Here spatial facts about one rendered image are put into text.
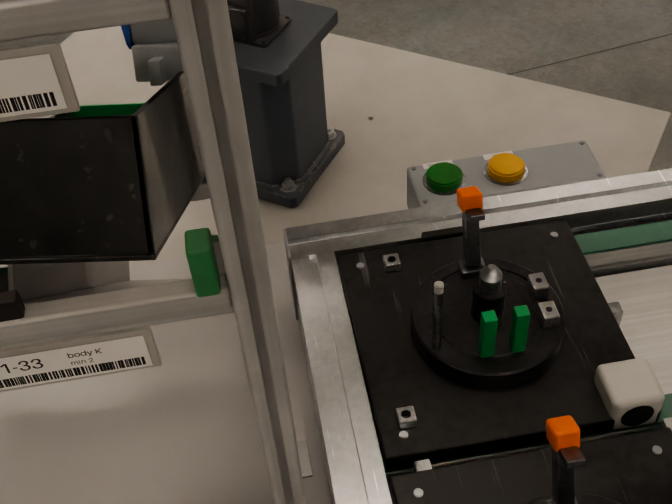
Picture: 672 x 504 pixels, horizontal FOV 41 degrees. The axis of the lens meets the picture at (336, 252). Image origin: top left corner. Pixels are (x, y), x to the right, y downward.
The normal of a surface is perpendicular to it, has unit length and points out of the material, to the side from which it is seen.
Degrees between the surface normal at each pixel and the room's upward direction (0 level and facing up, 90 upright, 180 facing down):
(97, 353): 90
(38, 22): 90
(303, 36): 0
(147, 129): 90
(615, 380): 0
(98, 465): 0
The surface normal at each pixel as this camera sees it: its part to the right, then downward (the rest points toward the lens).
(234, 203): 0.16, 0.71
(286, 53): -0.05, -0.69
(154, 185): 1.00, -0.03
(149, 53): -0.03, 0.37
